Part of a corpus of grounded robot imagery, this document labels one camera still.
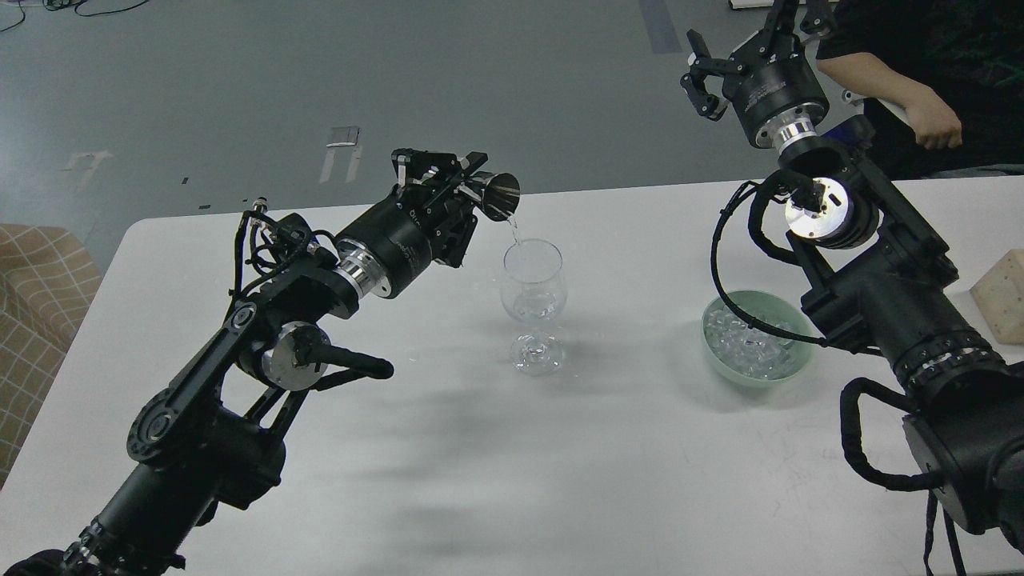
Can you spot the steel cocktail jigger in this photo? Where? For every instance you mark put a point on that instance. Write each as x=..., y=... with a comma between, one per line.
x=496, y=195

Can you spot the clear ice cubes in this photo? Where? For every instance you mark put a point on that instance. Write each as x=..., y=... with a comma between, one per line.
x=746, y=350

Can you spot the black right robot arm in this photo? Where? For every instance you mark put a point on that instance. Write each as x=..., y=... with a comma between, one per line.
x=877, y=272

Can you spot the clear wine glass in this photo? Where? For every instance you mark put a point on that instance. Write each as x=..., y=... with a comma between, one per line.
x=534, y=294

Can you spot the person in dark shirt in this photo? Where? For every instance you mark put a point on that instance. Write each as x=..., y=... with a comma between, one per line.
x=942, y=81

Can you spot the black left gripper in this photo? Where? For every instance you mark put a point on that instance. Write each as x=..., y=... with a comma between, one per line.
x=397, y=239

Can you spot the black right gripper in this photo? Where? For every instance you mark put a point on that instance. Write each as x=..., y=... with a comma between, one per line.
x=775, y=95

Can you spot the green bowl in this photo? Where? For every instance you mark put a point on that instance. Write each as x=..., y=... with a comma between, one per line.
x=771, y=310

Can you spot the beige checkered cushion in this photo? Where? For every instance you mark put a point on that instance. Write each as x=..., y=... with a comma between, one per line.
x=48, y=282

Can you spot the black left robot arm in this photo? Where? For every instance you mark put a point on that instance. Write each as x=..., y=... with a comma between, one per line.
x=215, y=436

